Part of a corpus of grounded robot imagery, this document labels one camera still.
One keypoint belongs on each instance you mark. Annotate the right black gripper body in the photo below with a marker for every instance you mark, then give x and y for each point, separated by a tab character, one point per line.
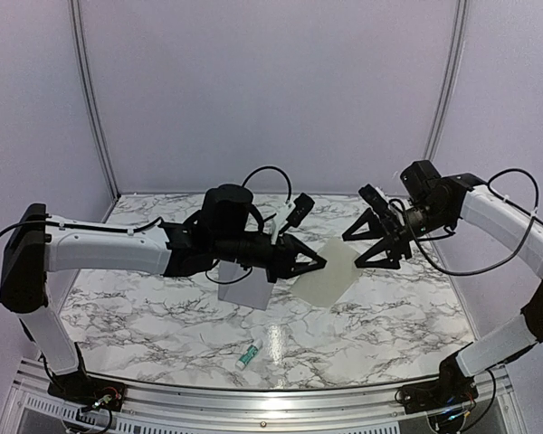
393	227

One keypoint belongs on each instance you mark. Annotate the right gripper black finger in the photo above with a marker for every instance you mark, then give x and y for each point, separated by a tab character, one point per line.
366	227
383	254

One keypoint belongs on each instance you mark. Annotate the aluminium front table rail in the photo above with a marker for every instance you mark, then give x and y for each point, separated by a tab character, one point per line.
159	408

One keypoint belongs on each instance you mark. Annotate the grey paper envelope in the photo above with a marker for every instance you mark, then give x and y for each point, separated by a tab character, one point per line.
253	291

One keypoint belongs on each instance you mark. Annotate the left aluminium corner post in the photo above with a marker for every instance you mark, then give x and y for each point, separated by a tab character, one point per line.
89	94

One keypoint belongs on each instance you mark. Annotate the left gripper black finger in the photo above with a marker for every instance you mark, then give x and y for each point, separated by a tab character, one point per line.
297	248
293	270

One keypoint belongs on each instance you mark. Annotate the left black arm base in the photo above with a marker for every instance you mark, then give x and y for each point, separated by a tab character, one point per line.
97	389

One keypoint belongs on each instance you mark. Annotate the aluminium corner post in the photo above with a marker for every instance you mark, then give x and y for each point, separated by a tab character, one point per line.
89	94
450	77

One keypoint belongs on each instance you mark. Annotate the right aluminium corner post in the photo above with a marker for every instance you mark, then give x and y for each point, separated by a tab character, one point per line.
450	77

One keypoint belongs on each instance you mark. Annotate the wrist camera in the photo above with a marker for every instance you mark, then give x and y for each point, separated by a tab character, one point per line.
290	215
376	201

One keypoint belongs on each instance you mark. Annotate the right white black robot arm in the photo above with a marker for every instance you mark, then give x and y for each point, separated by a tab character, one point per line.
441	202

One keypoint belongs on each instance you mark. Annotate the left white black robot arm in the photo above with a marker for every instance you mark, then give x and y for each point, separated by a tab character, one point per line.
227	227

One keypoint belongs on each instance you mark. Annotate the green white glue stick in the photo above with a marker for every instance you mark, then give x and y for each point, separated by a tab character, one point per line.
247	356

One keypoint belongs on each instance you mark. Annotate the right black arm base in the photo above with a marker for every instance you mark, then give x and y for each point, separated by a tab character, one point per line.
429	395

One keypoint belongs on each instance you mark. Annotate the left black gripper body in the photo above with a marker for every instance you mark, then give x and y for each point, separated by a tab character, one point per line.
233	247

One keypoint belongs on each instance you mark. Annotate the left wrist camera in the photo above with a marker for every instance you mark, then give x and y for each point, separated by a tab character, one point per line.
290	215

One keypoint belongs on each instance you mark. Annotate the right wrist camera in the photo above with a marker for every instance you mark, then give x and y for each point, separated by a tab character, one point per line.
376	201

